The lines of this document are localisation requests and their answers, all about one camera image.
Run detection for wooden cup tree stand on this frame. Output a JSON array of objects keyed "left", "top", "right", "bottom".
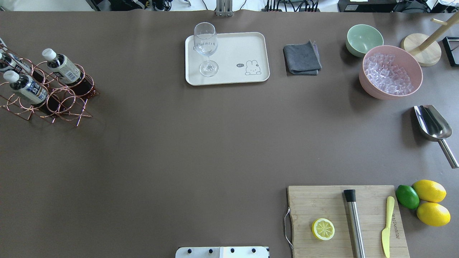
[{"left": 401, "top": 12, "right": 459, "bottom": 67}]

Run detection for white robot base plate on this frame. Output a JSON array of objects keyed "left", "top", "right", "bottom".
[{"left": 175, "top": 245, "right": 270, "bottom": 258}]

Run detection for clear ice cubes pile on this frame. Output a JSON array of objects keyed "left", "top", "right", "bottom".
[{"left": 363, "top": 53, "right": 415, "bottom": 95}]

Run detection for green lime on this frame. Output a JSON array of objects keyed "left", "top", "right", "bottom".
[{"left": 396, "top": 185, "right": 420, "bottom": 210}]

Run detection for yellow lemon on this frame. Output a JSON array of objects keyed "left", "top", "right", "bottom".
[
  {"left": 416, "top": 202, "right": 451, "bottom": 227},
  {"left": 412, "top": 180, "right": 446, "bottom": 203}
]

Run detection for copper wire bottle basket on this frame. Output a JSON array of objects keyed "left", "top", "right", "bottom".
[{"left": 0, "top": 41, "right": 98, "bottom": 126}]

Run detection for grey folded cloth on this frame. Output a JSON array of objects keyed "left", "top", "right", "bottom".
[{"left": 283, "top": 41, "right": 322, "bottom": 76}]

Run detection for steel ice scoop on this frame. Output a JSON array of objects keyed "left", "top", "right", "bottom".
[{"left": 413, "top": 105, "right": 458, "bottom": 169}]

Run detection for clear wine glass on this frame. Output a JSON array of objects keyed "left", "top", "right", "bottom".
[{"left": 193, "top": 22, "right": 219, "bottom": 77}]

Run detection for cream rabbit tray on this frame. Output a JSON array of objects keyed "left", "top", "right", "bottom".
[{"left": 185, "top": 32, "right": 270, "bottom": 86}]

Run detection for green ceramic bowl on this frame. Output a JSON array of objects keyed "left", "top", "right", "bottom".
[{"left": 345, "top": 24, "right": 384, "bottom": 57}]

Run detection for half lemon slice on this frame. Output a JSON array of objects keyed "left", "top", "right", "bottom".
[{"left": 311, "top": 218, "right": 335, "bottom": 240}]

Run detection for steel muddler black tip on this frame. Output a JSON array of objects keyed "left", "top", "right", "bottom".
[{"left": 343, "top": 189, "right": 366, "bottom": 258}]

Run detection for bamboo cutting board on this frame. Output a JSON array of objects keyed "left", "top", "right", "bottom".
[{"left": 287, "top": 186, "right": 396, "bottom": 258}]

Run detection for yellow plastic knife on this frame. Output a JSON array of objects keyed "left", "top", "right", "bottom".
[{"left": 381, "top": 196, "right": 395, "bottom": 258}]

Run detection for pink bowl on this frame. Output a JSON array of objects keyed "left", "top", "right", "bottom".
[{"left": 359, "top": 45, "right": 423, "bottom": 100}]

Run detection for tea bottle white cap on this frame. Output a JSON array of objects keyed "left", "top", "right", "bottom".
[
  {"left": 0, "top": 50, "right": 44, "bottom": 83},
  {"left": 42, "top": 48, "right": 96, "bottom": 99},
  {"left": 3, "top": 71, "right": 66, "bottom": 116}
]

